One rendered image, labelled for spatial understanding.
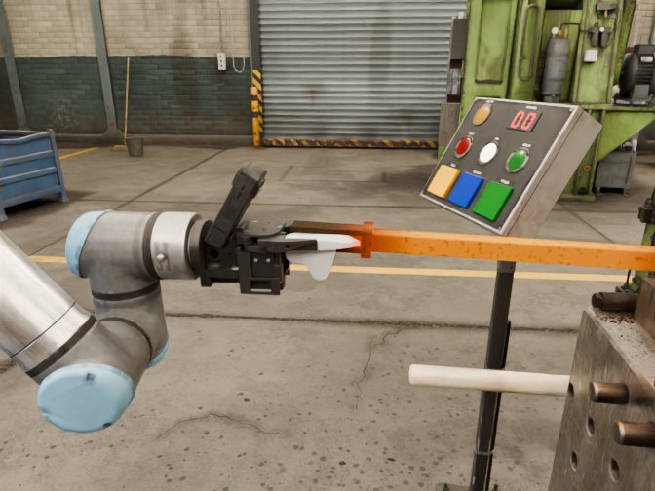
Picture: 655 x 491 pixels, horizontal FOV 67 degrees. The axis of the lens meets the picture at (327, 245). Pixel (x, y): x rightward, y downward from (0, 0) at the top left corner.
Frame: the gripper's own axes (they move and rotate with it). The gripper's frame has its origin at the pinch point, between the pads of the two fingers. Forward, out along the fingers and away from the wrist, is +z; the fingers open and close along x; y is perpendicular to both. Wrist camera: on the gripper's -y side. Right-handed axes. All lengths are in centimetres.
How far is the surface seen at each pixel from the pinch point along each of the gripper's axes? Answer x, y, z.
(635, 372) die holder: 2.6, 16.4, 35.6
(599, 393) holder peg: 2.4, 19.7, 32.0
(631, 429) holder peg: 9.7, 19.3, 32.6
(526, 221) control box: -39, 9, 32
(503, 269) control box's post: -56, 26, 33
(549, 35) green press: -483, -49, 155
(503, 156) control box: -50, -2, 29
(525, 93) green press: -464, 3, 135
